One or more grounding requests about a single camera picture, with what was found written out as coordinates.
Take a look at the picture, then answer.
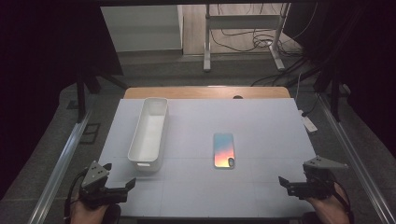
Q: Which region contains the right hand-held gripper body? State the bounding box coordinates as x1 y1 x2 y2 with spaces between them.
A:
288 155 349 200

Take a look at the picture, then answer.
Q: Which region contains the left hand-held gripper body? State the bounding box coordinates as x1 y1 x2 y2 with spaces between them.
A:
78 161 129 209

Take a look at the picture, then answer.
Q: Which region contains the white plastic storage bin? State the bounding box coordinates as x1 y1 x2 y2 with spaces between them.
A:
127 97 169 173

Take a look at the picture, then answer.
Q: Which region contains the iridescent smartphone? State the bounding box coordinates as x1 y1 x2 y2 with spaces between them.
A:
213 133 235 170

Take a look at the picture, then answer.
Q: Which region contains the person's right hand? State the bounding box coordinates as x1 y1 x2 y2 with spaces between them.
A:
306 182 352 224

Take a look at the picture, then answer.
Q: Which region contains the person's left hand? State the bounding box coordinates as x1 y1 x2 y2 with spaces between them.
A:
70 196 109 224

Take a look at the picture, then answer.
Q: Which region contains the white paper tag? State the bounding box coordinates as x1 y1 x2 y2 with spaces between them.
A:
298 109 318 133

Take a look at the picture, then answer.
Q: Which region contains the white table mat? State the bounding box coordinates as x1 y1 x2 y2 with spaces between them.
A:
98 97 317 218

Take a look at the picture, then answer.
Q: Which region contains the black metal stand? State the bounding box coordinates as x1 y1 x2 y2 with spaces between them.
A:
313 62 345 122
75 69 129 123

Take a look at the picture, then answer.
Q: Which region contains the wooden table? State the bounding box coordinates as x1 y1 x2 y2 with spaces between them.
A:
123 86 291 100

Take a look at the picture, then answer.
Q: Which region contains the dark curtain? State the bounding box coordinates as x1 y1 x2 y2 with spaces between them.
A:
0 0 124 200
283 0 396 158

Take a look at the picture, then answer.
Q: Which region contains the white cabinet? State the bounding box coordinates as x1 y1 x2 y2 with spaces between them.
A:
100 4 185 53

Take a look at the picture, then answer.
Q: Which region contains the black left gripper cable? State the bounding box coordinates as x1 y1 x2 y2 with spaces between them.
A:
64 169 89 224

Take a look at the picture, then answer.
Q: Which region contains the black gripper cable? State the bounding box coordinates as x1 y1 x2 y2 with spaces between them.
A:
64 169 89 224
330 173 356 224

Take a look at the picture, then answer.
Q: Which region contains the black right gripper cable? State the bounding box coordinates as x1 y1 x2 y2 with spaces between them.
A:
330 173 356 224

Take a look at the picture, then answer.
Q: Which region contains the aluminium rail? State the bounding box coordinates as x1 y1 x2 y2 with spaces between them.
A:
317 92 396 224
29 108 94 224

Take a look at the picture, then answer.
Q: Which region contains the black square floor frame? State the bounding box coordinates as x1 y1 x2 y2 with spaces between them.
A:
78 122 102 145

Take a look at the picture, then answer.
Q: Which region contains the bundle of black floor cables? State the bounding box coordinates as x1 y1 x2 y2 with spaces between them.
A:
209 3 318 88

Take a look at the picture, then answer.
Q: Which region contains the white metal stand frame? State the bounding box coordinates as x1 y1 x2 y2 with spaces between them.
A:
203 3 291 73

